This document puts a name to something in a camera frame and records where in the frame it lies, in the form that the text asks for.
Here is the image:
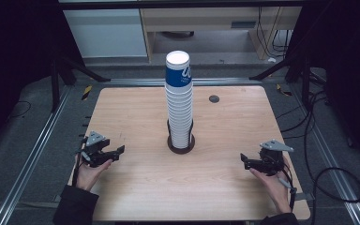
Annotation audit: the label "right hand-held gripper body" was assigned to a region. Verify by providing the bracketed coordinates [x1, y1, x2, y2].
[259, 139, 294, 176]

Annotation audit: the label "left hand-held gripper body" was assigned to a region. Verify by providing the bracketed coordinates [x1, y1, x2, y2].
[80, 130, 113, 168]

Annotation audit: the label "black cup holder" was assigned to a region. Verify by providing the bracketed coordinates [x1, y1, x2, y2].
[166, 118, 196, 155]

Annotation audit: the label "stack of white paper cups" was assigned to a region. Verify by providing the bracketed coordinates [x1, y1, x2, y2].
[164, 50, 194, 149]

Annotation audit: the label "person's left hand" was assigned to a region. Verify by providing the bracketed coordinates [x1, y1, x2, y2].
[74, 154, 113, 192]

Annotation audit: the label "person's right hand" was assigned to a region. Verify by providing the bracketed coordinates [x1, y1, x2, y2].
[249, 157, 293, 215]

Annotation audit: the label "yellow black floor tape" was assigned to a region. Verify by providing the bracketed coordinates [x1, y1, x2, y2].
[276, 83, 293, 98]
[81, 84, 93, 101]

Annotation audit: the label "black metal stand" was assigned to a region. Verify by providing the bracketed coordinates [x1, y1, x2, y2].
[248, 55, 313, 111]
[50, 46, 112, 113]

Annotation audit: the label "white cabinet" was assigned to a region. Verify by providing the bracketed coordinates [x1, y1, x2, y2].
[63, 8, 148, 59]

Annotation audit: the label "dark chair base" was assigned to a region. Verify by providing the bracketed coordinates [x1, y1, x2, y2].
[160, 30, 195, 40]

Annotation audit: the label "light wooden desk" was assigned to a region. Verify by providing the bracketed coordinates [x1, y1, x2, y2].
[140, 7, 304, 62]

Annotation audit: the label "left hand-held gripper cable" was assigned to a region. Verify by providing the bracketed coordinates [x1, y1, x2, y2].
[72, 137, 87, 188]

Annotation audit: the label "hand-held gripper cable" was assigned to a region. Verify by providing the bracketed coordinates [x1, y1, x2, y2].
[72, 137, 87, 188]
[276, 160, 298, 211]

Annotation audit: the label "black floor cables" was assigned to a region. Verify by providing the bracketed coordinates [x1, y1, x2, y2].
[276, 90, 329, 140]

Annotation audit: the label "right hand-held gripper cable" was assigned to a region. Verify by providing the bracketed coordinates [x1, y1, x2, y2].
[276, 160, 298, 211]

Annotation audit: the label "grey table edge bracket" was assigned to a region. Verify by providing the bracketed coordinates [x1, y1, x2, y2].
[292, 192, 314, 202]
[53, 193, 71, 203]

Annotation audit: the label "metal floor rail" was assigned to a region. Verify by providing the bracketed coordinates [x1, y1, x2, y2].
[289, 83, 360, 225]
[101, 77, 263, 87]
[0, 85, 73, 225]

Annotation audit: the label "thin black floor cable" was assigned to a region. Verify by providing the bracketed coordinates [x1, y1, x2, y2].
[7, 100, 32, 121]

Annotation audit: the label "hanging black desk cables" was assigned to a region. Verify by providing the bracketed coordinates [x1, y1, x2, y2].
[257, 6, 292, 59]

